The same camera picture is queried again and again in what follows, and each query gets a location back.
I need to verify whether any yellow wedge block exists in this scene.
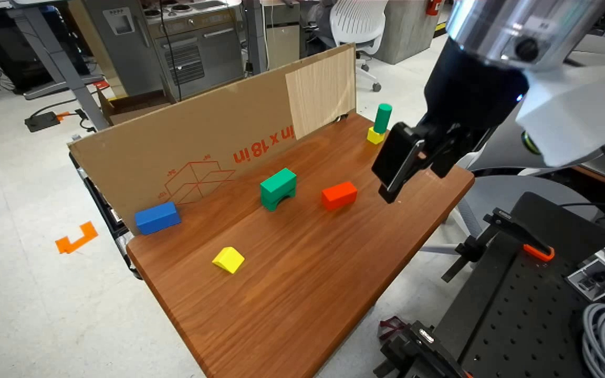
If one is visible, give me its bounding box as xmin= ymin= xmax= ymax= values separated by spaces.
xmin=212 ymin=246 xmax=246 ymax=275

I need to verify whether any silver electronics box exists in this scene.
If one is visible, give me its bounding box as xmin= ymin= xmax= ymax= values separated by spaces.
xmin=567 ymin=244 xmax=605 ymax=303

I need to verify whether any orange block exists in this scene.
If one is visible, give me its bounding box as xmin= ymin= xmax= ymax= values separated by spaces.
xmin=321 ymin=181 xmax=358 ymax=211

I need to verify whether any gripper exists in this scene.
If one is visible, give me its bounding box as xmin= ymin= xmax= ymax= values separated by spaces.
xmin=371 ymin=38 xmax=530 ymax=204

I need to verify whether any cardboard sheet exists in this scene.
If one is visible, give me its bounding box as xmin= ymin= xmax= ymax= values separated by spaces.
xmin=68 ymin=44 xmax=357 ymax=235

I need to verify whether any grey cabinet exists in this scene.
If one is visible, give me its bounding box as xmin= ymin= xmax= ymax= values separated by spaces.
xmin=375 ymin=0 xmax=441 ymax=66

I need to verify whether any white office chair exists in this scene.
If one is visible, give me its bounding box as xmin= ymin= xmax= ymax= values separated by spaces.
xmin=328 ymin=0 xmax=389 ymax=93

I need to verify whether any black clamp with orange trigger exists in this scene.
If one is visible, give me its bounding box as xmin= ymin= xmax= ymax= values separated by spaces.
xmin=441 ymin=207 xmax=556 ymax=284

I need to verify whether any green arch block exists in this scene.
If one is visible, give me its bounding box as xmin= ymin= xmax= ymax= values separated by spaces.
xmin=259 ymin=167 xmax=298 ymax=212

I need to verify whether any green cylinder block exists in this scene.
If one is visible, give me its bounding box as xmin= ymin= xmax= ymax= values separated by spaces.
xmin=373 ymin=103 xmax=393 ymax=135

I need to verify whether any toy kitchen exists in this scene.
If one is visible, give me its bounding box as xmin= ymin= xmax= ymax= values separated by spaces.
xmin=83 ymin=0 xmax=246 ymax=101

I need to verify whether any desk with grey legs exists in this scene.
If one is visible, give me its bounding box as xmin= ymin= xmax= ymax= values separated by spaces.
xmin=0 ymin=0 xmax=110 ymax=131

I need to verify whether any black power brick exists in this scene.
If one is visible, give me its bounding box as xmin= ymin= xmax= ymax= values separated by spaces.
xmin=24 ymin=111 xmax=62 ymax=133

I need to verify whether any wood grain sheet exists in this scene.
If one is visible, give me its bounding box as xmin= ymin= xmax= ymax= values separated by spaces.
xmin=285 ymin=45 xmax=357 ymax=140

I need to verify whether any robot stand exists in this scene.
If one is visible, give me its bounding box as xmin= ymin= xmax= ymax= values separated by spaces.
xmin=429 ymin=192 xmax=605 ymax=378

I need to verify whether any open cardboard box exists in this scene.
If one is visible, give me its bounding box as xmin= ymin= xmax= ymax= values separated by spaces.
xmin=97 ymin=87 xmax=177 ymax=127

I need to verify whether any blue block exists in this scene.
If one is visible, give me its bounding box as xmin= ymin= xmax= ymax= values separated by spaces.
xmin=134 ymin=201 xmax=182 ymax=236

